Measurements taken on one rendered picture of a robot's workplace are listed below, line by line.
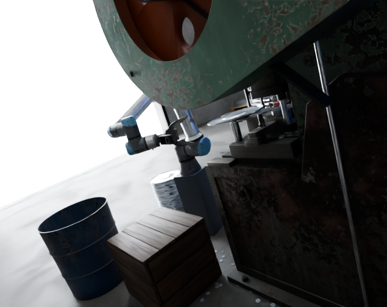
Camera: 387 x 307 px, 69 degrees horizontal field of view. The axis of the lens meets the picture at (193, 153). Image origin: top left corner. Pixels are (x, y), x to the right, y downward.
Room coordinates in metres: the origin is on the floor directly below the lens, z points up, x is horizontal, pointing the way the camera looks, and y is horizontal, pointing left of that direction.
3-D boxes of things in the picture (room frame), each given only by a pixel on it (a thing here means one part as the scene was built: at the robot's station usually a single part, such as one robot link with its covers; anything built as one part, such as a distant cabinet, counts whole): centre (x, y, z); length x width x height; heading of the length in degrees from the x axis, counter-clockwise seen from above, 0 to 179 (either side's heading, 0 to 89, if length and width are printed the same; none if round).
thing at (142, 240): (1.36, 0.32, 0.18); 0.40 x 0.38 x 0.35; 37
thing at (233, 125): (1.18, -0.21, 0.75); 0.03 x 0.03 x 0.10; 36
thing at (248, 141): (1.08, -0.29, 0.76); 0.17 x 0.06 x 0.10; 126
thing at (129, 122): (1.44, 0.27, 0.88); 0.11 x 0.08 x 0.11; 45
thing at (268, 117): (1.19, -0.42, 0.76); 0.15 x 0.09 x 0.05; 126
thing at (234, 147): (1.18, -0.42, 0.68); 0.45 x 0.30 x 0.06; 126
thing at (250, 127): (1.32, -0.32, 0.72); 0.25 x 0.14 x 0.14; 36
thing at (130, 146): (1.43, 0.26, 0.78); 0.11 x 0.08 x 0.09; 88
